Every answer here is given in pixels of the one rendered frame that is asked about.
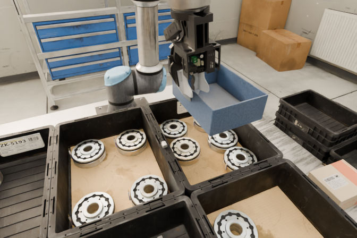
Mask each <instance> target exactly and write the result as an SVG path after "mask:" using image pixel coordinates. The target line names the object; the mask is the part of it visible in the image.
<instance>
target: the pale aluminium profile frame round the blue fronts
mask: <svg viewBox="0 0 357 238"><path fill-rule="evenodd" d="M22 1H23V4H24V7H25V10H26V12H27V15H30V14H32V13H31V10H30V7H29V4H28V1H27V0H22ZM104 2H105V8H108V7H109V4H108V0H104ZM11 3H12V5H13V8H14V11H15V13H16V16H17V19H18V21H19V24H20V26H21V29H22V32H23V34H24V37H25V39H26V42H27V44H28V47H29V50H30V53H31V55H32V58H33V61H34V63H35V65H36V68H37V71H38V73H39V76H40V78H41V81H42V84H43V86H44V89H45V92H46V94H47V97H48V99H49V102H50V105H51V106H52V107H51V108H50V110H56V109H58V106H57V105H55V102H54V101H55V100H59V99H63V98H68V97H73V96H78V95H82V94H88V93H91V92H95V91H101V90H105V89H106V86H105V85H102V86H97V87H92V88H87V89H82V90H77V91H72V92H67V93H62V94H59V95H55V94H53V86H56V85H60V84H66V83H71V82H76V81H81V80H87V79H92V78H97V77H103V76H104V75H105V73H106V72H107V71H102V72H97V73H92V74H86V75H80V76H75V77H71V78H61V79H59V80H52V78H51V76H50V72H49V69H48V67H47V64H46V61H45V58H51V57H58V56H65V55H71V54H78V53H85V52H91V51H96V50H103V49H110V48H117V47H120V49H121V51H122V52H123V56H122V63H123V66H129V63H128V61H129V56H128V55H127V50H128V47H127V46H131V45H137V44H138V40H137V39H133V40H126V41H125V34H124V27H123V26H124V22H123V19H122V11H121V3H120V0H115V4H116V8H117V18H118V23H117V26H119V30H120V38H121V41H119V42H112V43H107V44H100V45H93V46H86V47H78V48H71V49H64V50H57V51H52V52H45V53H43V52H42V50H41V47H40V44H39V41H38V38H37V35H36V33H35V30H34V27H33V24H32V22H31V23H30V24H31V26H32V29H33V32H31V33H29V31H28V28H27V25H26V23H25V22H24V20H23V15H22V12H21V9H20V7H19V4H18V1H17V0H11ZM119 9H120V13H119ZM20 18H21V20H22V23H21V20H20ZM31 36H35V38H36V40H37V43H38V46H39V49H40V52H41V53H38V54H37V53H36V50H35V47H34V45H33V42H32V39H31ZM162 40H166V39H165V36H164V35H162V36H158V41H162ZM40 59H43V60H44V69H42V67H41V63H40V61H39V60H40ZM159 62H161V63H162V65H163V64H168V59H166V60H162V61H159Z"/></svg>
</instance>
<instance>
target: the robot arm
mask: <svg viewBox="0 0 357 238"><path fill-rule="evenodd" d="M131 1H132V2H133V3H134V6H135V19H136V27H137V40H138V54H139V63H137V64H136V70H132V69H131V68H130V67H129V66H117V67H114V68H112V69H110V70H108V71H107V72H106V73H105V75H104V79H105V86H106V92H107V98H108V108H107V112H111V111H116V110H119V109H124V108H129V107H134V106H137V104H136V102H135V100H134V96H136V95H145V94H156V93H158V92H162V91H164V90H165V88H166V82H167V77H166V76H167V74H166V69H165V68H164V67H163V65H162V63H161V62H159V41H158V3H159V2H160V1H161V0H131ZM210 3H211V0H168V6H169V7H170V11H171V18H172V19H175V20H174V21H173V22H172V23H171V24H170V25H169V26H168V27H167V28H166V29H165V30H164V31H163V33H164V36H165V39H166V41H172V44H171V45H170V46H169V48H170V49H171V52H170V55H169V56H168V71H169V73H170V75H171V77H172V79H173V80H174V82H175V84H176V85H177V87H178V88H179V90H180V92H181V93H182V95H183V96H184V97H185V98H186V99H187V100H188V101H191V98H192V97H193V93H192V90H191V88H192V89H193V90H194V91H195V92H196V93H197V94H199V92H200V90H201V91H204V92H206V93H208V92H209V85H208V83H207V81H206V79H205V72H206V73H207V74H208V73H212V72H215V68H216V69H218V70H220V51H221V45H220V44H219V43H217V42H215V41H213V40H212V39H210V38H209V22H213V13H211V12H210V5H209V4H210ZM215 51H218V63H217V62H215ZM190 75H192V79H191V84H192V86H191V88H190V86H189V83H188V79H190Z"/></svg>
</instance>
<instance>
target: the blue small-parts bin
mask: <svg viewBox="0 0 357 238"><path fill-rule="evenodd" d="M191 79H192V75H190V79H188V83H189V86H190V88H191V86H192V84H191ZM205 79H206V81H207V83H208V85H209V92H208V93H206V92H204V91H201V90H200V92H199V94H197V93H196V92H195V91H194V90H193V89H192V88H191V90H192V93H193V97H192V98H191V101H188V100H187V99H186V98H185V97H184V96H183V95H182V93H181V92H180V90H179V88H178V87H177V85H176V84H175V82H174V80H173V79H172V94H173V95H174V96H175V97H176V99H177V100H178V101H179V102H180V103H181V104H182V105H183V106H184V108H185V109H186V110H187V111H188V112H189V113H190V114H191V115H192V117H193V118H194V119H195V120H196V121H197V122H198V123H199V124H200V126H201V127H202V128H203V129H204V130H205V131H206V132H207V133H208V135H209V136H213V135H216V134H219V133H222V132H225V131H228V130H231V129H234V128H238V127H240V126H243V125H246V124H249V123H252V122H255V121H258V120H261V119H262V116H263V113H264V110H265V106H266V102H267V98H268V94H267V93H265V92H264V91H262V90H261V89H259V88H258V87H256V86H255V85H253V84H252V83H250V82H249V81H247V80H246V79H244V78H242V77H241V76H239V75H238V74H236V73H235V72H233V71H232V70H230V69H228V68H227V67H225V66H224V65H223V64H220V70H218V69H216V68H215V72H212V73H208V74H207V73H206V72H205Z"/></svg>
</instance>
